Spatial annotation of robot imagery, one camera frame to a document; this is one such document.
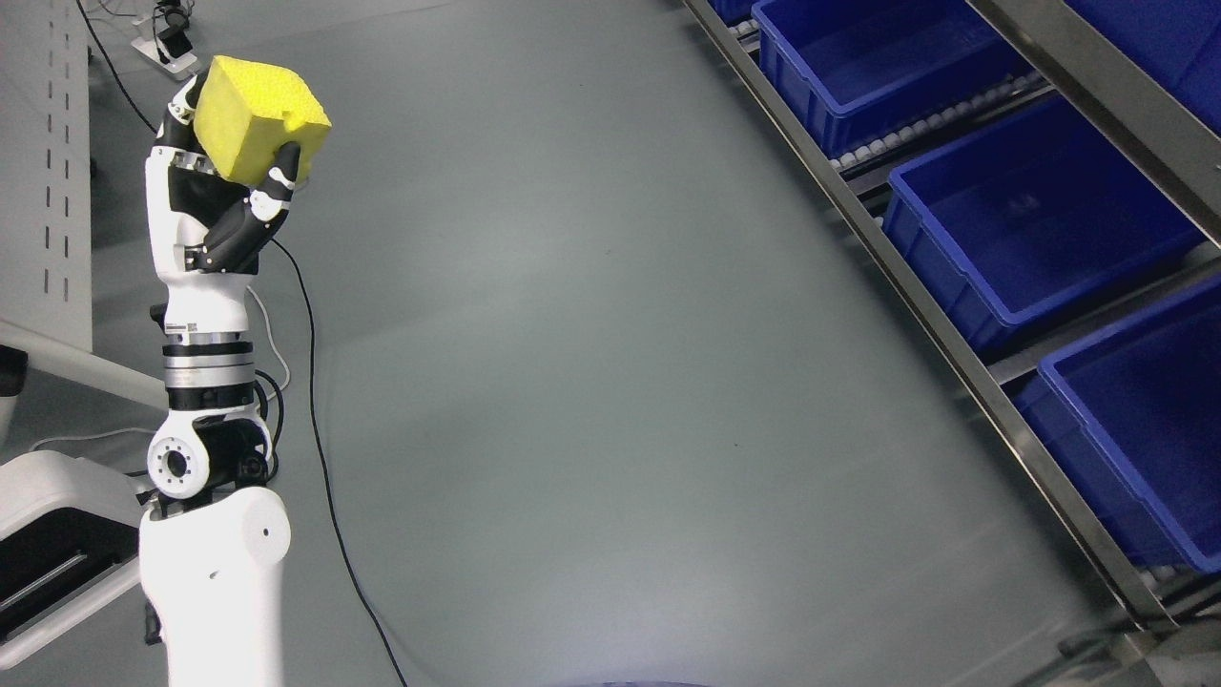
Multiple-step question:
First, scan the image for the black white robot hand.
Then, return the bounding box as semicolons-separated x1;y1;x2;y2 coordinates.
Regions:
144;73;302;344

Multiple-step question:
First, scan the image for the yellow foam block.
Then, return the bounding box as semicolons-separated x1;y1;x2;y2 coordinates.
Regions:
195;55;332;185

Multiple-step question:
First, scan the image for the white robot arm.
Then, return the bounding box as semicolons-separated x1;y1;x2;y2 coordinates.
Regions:
138;325;291;686

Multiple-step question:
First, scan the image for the metal roller shelf rack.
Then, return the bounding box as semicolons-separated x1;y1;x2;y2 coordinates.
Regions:
686;1;1219;686

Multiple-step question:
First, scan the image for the blue plastic bin middle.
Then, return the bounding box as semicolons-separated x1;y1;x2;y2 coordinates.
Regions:
882;96;1203;364

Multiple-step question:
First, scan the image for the blue plastic bin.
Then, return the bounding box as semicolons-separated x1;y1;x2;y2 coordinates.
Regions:
882;96;1203;364
1013;279;1220;574
752;1;1031;157

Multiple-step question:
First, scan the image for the white perforated cabinet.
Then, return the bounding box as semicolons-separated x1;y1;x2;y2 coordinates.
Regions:
1;1;94;351

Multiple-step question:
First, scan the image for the white power strip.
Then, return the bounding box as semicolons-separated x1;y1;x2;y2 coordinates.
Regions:
131;1;201;81

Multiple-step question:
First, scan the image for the white black machine base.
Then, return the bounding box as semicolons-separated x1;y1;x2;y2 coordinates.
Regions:
1;322;164;670

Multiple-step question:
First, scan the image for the blue plastic bin top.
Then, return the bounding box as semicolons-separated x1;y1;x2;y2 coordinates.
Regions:
752;1;1031;157

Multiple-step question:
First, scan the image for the blue plastic bin lower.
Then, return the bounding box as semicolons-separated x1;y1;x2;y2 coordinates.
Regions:
1013;279;1220;574

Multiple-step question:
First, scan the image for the blue bin upper right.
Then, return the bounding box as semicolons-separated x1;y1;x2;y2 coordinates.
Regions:
1067;1;1220;134

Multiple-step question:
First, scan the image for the white floor cable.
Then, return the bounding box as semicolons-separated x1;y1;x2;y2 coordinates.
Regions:
29;284;291;453

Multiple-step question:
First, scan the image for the black floor cable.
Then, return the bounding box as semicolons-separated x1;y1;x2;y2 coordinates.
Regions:
76;0;409;687

